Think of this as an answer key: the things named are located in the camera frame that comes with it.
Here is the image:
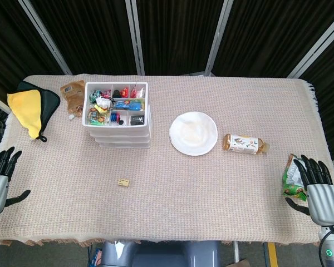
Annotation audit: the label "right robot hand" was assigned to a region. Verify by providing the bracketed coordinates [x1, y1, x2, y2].
[285, 154, 334, 225]

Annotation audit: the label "clear lowest drawer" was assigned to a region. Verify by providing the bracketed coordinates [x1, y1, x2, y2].
[96, 141, 151, 149]

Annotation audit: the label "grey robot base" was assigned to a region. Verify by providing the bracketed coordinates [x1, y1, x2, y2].
[100, 240, 222, 267]

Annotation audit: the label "clear uppermost drawer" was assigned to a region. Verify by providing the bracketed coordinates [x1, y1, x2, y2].
[89, 128, 152, 138]

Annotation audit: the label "clear middle drawer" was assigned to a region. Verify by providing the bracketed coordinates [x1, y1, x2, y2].
[92, 135, 152, 144]

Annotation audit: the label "green snack bag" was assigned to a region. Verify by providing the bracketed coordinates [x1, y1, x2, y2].
[282, 153, 310, 201]

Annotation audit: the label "yellow and black cloth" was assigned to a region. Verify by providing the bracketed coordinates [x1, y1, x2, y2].
[7, 81, 61, 143]

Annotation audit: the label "tea bottle with label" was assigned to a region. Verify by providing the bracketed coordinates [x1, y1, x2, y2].
[222, 133, 271, 155]

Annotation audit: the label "metal table leg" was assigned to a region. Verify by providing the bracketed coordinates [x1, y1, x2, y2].
[232, 241, 240, 264]

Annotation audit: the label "brown spout pouch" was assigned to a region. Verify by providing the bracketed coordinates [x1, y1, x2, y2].
[60, 80, 87, 121]

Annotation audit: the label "colourful candy wrappers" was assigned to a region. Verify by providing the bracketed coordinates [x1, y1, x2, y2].
[88, 111, 109, 126]

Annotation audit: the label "green small packet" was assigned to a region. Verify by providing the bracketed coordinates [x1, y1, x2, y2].
[89, 89, 104, 102]

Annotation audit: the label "white crumpled wad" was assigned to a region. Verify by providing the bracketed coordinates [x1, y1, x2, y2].
[96, 96, 112, 108]

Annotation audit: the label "white paper plate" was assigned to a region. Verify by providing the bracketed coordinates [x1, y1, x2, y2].
[169, 111, 219, 156]

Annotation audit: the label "blue packet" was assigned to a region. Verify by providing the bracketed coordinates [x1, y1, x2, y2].
[112, 100, 144, 111]

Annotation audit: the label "beige woven tablecloth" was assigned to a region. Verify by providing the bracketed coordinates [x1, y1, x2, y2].
[0, 73, 334, 247]

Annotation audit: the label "pink white packet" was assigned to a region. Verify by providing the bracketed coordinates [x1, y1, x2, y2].
[130, 86, 145, 98]

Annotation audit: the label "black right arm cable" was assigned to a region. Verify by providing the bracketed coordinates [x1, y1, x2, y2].
[318, 225, 334, 267]

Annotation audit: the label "white drawer organizer with items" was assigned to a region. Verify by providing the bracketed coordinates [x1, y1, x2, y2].
[82, 81, 153, 149]

